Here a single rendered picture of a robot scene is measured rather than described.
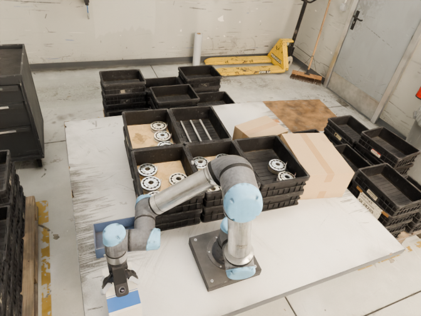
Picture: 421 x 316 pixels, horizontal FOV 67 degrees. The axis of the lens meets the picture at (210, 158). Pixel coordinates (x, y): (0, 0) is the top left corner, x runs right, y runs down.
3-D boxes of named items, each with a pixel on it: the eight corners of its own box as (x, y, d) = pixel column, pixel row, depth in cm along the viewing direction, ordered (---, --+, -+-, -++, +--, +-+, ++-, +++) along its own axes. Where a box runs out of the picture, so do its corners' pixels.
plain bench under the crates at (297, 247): (354, 310, 215) (406, 249, 171) (106, 416, 158) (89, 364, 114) (246, 161, 326) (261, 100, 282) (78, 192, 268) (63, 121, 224)
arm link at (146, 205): (237, 135, 109) (127, 196, 124) (243, 157, 101) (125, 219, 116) (252, 155, 116) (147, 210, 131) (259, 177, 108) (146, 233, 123)
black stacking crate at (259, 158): (304, 192, 180) (311, 177, 173) (257, 201, 170) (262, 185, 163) (272, 149, 208) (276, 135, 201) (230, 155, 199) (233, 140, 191)
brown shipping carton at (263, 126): (251, 162, 213) (256, 143, 203) (230, 144, 226) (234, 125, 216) (282, 148, 229) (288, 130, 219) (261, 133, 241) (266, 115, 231)
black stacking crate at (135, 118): (182, 160, 189) (183, 145, 182) (131, 167, 180) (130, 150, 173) (167, 123, 217) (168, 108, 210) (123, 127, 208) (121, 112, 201)
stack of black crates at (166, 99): (186, 122, 342) (189, 83, 314) (196, 138, 321) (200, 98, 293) (149, 126, 328) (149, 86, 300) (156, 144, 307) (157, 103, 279)
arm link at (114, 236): (126, 239, 105) (99, 241, 104) (128, 259, 112) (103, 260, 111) (128, 221, 111) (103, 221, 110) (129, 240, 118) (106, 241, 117)
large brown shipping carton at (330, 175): (341, 197, 197) (354, 172, 184) (297, 200, 190) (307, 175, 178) (313, 155, 227) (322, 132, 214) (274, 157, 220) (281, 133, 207)
